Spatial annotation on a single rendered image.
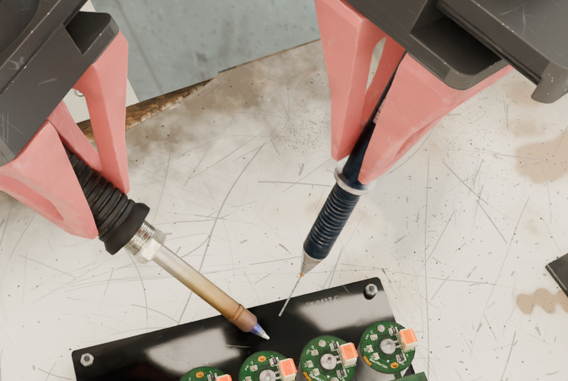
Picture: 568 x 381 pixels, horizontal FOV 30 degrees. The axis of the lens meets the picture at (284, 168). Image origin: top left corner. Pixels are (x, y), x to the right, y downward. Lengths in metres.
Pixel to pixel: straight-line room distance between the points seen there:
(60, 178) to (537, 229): 0.30
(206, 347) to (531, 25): 0.28
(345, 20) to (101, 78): 0.10
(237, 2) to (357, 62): 1.29
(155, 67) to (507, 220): 1.01
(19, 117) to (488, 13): 0.16
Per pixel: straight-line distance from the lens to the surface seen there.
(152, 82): 1.53
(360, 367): 0.49
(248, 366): 0.47
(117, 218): 0.43
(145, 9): 1.61
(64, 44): 0.37
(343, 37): 0.33
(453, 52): 0.31
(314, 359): 0.47
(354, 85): 0.34
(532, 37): 0.30
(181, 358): 0.53
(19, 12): 0.36
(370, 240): 0.57
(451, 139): 0.62
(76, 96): 1.21
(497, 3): 0.30
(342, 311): 0.54
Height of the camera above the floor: 1.25
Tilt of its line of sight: 59 degrees down
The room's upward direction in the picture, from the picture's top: 10 degrees clockwise
